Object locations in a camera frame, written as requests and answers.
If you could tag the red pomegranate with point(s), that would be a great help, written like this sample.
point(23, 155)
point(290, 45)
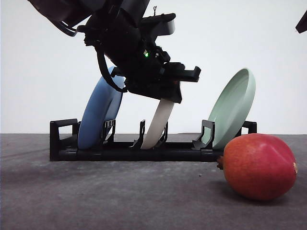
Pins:
point(259, 166)

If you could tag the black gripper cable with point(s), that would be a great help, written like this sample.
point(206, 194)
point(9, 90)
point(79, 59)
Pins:
point(101, 51)

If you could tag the white plate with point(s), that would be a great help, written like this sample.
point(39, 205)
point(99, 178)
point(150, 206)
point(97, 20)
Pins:
point(158, 124)

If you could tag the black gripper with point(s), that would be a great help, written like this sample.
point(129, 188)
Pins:
point(126, 37)

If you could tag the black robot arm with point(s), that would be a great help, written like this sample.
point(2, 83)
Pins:
point(69, 14)
point(302, 25)

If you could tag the blue plate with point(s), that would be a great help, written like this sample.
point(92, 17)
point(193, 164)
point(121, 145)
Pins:
point(103, 105)

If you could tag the light green plate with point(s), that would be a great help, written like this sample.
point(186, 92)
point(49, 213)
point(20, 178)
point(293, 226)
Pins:
point(231, 108)

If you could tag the black plate rack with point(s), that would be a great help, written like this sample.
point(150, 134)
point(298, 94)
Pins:
point(64, 144)

